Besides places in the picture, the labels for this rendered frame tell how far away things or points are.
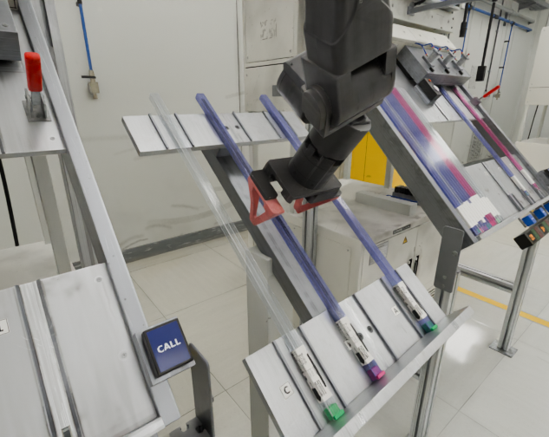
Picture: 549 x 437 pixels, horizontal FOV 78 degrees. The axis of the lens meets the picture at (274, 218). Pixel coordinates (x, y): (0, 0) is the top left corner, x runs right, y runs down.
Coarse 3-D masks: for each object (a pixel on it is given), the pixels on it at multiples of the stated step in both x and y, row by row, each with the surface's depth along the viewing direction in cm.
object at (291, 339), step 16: (160, 112) 51; (176, 128) 50; (176, 144) 49; (192, 160) 48; (208, 192) 46; (224, 208) 45; (224, 224) 44; (240, 240) 43; (240, 256) 42; (256, 272) 42; (256, 288) 41; (272, 304) 40; (288, 320) 40; (288, 336) 39
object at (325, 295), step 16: (208, 112) 56; (224, 128) 55; (224, 144) 54; (240, 160) 52; (288, 240) 47; (304, 256) 47; (304, 272) 46; (320, 288) 45; (336, 304) 44; (336, 320) 44; (368, 368) 41
